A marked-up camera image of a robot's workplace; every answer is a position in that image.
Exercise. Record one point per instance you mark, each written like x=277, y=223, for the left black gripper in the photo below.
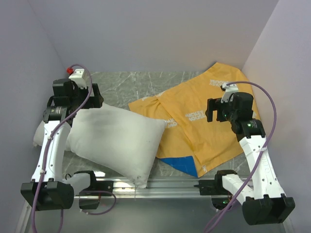
x=95, y=101

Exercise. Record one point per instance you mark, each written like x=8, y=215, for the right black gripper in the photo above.
x=213, y=104

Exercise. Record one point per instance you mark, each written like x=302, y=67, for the yellow pillowcase with blue lining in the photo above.
x=189, y=143

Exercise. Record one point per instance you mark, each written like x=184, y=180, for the white pillow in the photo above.
x=121, y=140

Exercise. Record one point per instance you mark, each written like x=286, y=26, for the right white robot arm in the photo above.
x=265, y=202

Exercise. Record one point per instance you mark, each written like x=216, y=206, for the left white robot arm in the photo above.
x=46, y=189

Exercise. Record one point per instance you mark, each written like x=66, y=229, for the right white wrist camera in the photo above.
x=229, y=90

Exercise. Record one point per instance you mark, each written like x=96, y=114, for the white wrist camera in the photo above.
x=77, y=75
x=229, y=90

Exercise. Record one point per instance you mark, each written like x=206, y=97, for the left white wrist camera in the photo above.
x=77, y=75

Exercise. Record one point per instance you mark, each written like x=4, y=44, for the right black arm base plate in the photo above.
x=206, y=188

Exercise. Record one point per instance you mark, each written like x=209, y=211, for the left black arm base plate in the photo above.
x=101, y=188

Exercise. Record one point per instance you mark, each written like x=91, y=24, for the aluminium mounting rail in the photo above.
x=165, y=205

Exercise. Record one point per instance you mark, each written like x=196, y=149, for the black box under rail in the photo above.
x=87, y=203

